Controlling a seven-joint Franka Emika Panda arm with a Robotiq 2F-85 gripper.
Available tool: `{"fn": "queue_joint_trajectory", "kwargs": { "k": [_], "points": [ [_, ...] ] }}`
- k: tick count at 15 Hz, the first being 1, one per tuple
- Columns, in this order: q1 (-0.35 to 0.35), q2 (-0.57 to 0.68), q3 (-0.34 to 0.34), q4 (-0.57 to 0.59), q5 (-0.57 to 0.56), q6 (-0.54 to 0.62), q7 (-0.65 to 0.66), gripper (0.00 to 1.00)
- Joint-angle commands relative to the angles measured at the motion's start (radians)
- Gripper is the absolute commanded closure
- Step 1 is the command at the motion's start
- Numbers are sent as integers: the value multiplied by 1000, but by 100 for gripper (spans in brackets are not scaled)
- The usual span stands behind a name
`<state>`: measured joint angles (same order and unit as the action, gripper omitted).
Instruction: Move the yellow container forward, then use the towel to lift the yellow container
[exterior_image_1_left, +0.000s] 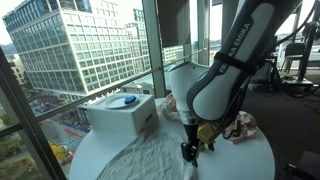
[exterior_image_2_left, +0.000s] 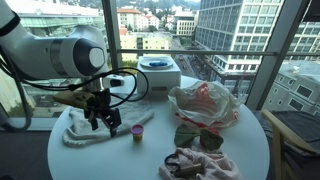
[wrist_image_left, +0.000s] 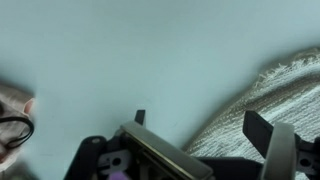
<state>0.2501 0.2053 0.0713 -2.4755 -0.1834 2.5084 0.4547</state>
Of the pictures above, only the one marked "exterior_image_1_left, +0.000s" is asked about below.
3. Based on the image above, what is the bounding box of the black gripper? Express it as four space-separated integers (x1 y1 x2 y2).
180 123 205 169

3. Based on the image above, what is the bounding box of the white towel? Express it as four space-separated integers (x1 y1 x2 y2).
96 128 198 180

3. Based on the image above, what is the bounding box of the white red plastic bag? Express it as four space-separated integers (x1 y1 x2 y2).
156 93 183 123

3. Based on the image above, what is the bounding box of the pink cloth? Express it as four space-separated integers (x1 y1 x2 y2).
222 110 259 145

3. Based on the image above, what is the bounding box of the white box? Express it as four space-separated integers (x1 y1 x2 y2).
86 93 159 139

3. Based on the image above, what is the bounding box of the blue object on plate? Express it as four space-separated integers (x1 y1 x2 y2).
123 95 138 105

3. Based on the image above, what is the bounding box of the white plate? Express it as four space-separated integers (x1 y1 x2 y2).
103 94 141 110

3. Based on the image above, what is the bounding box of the metal window railing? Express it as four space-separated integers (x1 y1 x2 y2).
0 48 212 138

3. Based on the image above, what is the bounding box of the grey window mullion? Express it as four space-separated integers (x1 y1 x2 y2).
142 0 167 100

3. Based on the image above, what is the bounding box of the dark roller blind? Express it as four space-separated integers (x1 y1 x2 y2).
156 0 192 49

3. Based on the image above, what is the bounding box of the black office chair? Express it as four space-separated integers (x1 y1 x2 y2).
280 42 306 72

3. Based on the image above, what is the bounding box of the black equipment stand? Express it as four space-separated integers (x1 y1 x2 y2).
297 19 320 84

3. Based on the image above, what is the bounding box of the tape-wrapped wrist camera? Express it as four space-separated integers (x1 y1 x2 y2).
196 121 225 147

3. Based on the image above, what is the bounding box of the black strap loop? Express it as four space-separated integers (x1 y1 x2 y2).
227 127 242 140

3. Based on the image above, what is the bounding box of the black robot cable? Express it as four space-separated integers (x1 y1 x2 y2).
213 0 320 134

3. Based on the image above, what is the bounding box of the dark window frame post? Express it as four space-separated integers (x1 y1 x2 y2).
0 46 68 180

